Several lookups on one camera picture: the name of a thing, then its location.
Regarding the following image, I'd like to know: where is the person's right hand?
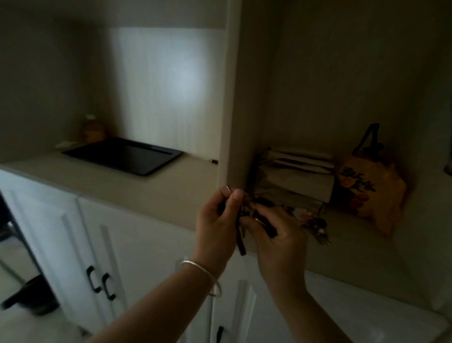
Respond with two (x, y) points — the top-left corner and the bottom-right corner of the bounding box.
(240, 203), (309, 296)

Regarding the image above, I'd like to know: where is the person's left hand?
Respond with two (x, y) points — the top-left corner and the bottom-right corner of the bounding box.
(192, 186), (245, 280)

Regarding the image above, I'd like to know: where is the black key holder with strap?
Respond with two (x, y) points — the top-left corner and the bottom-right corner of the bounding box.
(217, 196), (278, 257)

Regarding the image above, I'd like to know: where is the person's left forearm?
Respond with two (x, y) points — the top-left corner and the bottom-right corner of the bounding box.
(86, 262), (226, 343)

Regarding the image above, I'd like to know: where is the person's right forearm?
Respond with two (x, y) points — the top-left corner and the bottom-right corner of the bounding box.
(268, 284), (354, 343)

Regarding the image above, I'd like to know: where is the stack of folded beige cloths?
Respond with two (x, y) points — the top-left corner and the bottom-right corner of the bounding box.
(254, 146), (336, 213)

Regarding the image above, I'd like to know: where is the bunch of keys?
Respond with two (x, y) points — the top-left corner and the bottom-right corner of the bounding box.
(300, 211), (332, 246)

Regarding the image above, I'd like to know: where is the white cabinet door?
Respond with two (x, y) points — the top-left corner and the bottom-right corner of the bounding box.
(209, 247), (450, 343)
(76, 196), (217, 343)
(0, 169), (118, 335)

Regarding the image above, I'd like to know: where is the yellow floral bag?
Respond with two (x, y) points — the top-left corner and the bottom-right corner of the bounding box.
(333, 122), (407, 238)

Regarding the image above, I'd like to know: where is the black tray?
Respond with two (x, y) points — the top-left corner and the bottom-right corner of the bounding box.
(61, 137), (184, 177)

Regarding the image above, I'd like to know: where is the orange jar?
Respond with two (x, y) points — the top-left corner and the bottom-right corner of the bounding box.
(83, 114), (107, 144)

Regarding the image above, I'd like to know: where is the silver bracelet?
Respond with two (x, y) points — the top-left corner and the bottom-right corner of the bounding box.
(180, 260), (222, 298)

